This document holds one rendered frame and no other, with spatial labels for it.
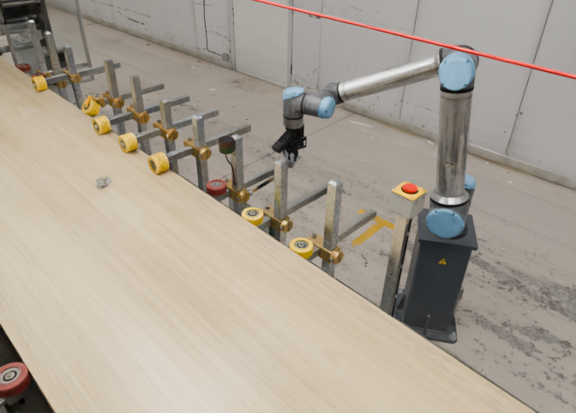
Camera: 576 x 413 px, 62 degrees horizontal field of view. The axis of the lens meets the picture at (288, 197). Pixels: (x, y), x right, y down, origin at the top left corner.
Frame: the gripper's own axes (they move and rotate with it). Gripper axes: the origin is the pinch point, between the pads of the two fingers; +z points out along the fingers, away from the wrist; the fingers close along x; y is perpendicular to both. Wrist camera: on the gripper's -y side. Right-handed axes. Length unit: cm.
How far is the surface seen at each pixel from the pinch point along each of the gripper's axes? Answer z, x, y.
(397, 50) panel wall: 20, 97, 228
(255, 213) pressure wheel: -9, -26, -43
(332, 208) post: -22, -55, -35
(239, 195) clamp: -4.4, -7.6, -36.0
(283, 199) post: -13.4, -31.1, -33.8
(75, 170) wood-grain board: -10, 49, -78
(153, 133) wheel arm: -14, 48, -41
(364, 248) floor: 85, -5, 61
